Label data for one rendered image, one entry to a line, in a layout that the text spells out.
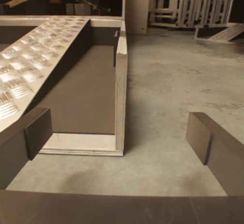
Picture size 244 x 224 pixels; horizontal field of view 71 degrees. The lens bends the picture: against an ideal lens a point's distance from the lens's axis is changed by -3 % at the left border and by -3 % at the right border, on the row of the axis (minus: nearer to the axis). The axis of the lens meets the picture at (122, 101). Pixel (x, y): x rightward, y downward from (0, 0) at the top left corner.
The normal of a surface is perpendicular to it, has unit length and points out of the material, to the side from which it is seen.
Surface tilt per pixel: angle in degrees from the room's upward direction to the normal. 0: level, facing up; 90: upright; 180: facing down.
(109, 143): 2
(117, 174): 0
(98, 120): 2
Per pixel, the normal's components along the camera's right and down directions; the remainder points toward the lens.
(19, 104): 0.03, -0.79
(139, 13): 0.35, 0.41
